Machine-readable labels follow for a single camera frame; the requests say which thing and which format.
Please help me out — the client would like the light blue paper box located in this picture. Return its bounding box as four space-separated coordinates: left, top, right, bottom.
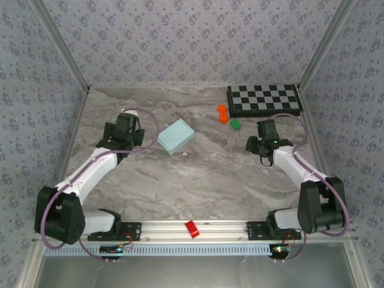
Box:
157 118 195 156

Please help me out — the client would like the orange plastic toy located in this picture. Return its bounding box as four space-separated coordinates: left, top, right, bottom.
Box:
216 103 229 124

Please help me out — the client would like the black grey chessboard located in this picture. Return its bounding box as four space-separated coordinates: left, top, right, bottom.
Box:
226 84 302 118

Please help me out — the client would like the red plastic block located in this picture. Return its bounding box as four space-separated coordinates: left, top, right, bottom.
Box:
184 220 200 239

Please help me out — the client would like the grey metal shelf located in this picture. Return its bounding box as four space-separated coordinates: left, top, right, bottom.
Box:
38 254 356 288

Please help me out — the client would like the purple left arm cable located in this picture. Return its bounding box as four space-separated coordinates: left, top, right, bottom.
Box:
40 107 161 263

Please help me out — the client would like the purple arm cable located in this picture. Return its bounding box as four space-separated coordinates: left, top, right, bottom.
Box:
269 112 350 263
40 107 161 263

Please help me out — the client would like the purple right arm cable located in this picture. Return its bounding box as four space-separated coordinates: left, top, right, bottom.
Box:
269 112 350 263

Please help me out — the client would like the aluminium table edge rail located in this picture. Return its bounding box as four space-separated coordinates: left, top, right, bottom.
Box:
299 86 343 218
52 88 91 193

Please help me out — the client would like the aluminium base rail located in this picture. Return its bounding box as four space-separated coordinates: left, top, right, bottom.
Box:
31 218 359 243

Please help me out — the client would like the aluminium frame post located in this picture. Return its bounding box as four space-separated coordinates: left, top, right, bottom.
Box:
299 0 358 91
29 0 91 92

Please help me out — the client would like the slotted grey cable duct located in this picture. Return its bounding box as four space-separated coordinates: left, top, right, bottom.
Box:
44 242 275 257

